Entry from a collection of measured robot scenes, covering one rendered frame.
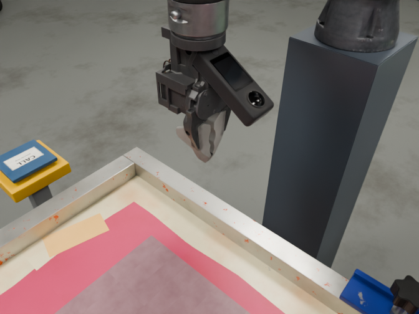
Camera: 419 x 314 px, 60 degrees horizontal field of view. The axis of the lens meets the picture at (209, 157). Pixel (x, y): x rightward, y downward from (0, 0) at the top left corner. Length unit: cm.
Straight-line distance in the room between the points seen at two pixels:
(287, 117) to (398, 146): 190
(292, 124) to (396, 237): 135
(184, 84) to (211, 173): 170
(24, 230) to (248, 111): 43
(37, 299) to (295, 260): 40
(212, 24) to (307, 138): 44
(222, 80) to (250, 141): 198
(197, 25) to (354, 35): 35
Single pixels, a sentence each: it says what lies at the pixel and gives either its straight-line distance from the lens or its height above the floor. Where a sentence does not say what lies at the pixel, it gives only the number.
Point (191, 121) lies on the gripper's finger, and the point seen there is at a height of 119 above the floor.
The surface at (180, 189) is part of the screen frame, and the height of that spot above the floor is 99.
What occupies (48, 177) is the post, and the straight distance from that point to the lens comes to 84.
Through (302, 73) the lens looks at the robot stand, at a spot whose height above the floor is 114.
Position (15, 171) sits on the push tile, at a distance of 85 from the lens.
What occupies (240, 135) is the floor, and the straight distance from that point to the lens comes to 248.
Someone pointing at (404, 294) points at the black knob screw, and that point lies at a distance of 53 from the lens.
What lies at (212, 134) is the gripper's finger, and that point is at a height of 114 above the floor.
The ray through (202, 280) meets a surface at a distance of 60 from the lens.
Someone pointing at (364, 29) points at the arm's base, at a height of 124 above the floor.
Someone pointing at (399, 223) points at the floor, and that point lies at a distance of 215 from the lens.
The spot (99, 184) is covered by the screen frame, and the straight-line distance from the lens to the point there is 72.
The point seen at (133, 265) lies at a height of 96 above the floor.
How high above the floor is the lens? 147
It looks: 40 degrees down
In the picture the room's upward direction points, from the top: straight up
